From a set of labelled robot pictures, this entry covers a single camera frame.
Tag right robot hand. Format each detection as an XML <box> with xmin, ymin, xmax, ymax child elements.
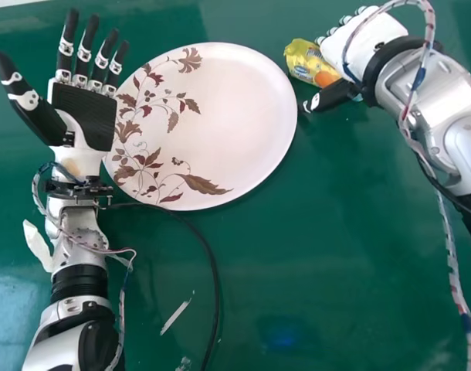
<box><xmin>302</xmin><ymin>5</ymin><xmax>428</xmax><ymax>115</ymax></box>

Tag white tape strip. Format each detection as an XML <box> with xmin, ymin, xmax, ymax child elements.
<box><xmin>159</xmin><ymin>299</ymin><xmax>193</xmax><ymax>336</ymax></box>

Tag plate with brown leaf pattern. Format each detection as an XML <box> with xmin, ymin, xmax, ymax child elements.
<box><xmin>100</xmin><ymin>41</ymin><xmax>299</xmax><ymax>213</ymax></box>

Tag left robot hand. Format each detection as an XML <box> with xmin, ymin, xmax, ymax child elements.
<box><xmin>0</xmin><ymin>9</ymin><xmax>130</xmax><ymax>207</ymax></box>

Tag white red braided cable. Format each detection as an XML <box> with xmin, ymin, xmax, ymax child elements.
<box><xmin>103</xmin><ymin>247</ymin><xmax>138</xmax><ymax>366</ymax></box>
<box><xmin>341</xmin><ymin>0</ymin><xmax>471</xmax><ymax>371</ymax></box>

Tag yellow-green biscuit packet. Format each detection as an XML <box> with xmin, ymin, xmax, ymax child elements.
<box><xmin>284</xmin><ymin>37</ymin><xmax>343</xmax><ymax>88</ymax></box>

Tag black cable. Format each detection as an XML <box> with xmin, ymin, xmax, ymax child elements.
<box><xmin>424</xmin><ymin>169</ymin><xmax>471</xmax><ymax>222</ymax></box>
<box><xmin>98</xmin><ymin>201</ymin><xmax>222</xmax><ymax>371</ymax></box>

